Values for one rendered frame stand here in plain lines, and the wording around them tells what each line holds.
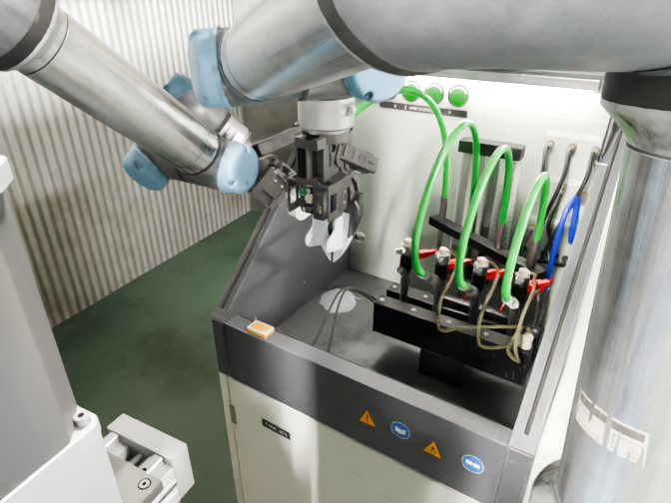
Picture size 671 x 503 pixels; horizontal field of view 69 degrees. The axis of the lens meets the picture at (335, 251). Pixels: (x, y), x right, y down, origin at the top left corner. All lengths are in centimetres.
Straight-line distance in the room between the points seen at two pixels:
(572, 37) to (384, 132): 116
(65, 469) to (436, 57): 28
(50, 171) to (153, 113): 223
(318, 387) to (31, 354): 80
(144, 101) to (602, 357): 52
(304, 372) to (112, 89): 66
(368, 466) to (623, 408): 83
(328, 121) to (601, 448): 48
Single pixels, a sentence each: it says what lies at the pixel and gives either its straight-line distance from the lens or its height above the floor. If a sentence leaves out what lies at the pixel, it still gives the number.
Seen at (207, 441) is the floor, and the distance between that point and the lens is 217.
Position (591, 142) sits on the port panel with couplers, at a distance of 118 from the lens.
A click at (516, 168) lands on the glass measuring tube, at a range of 122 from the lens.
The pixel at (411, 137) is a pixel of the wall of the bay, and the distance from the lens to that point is 130.
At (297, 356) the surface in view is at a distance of 101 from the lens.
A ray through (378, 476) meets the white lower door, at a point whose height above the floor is 72.
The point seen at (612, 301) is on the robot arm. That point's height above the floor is 145.
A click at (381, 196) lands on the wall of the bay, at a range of 138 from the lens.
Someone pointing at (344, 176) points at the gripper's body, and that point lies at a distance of 69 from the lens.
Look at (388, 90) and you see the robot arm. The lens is 54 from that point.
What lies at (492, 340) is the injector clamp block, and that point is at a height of 98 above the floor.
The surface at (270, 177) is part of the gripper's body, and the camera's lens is 90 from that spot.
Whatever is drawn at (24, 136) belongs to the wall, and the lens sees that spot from 276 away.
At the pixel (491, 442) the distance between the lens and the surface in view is 90.
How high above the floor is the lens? 159
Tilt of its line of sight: 28 degrees down
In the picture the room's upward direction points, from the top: straight up
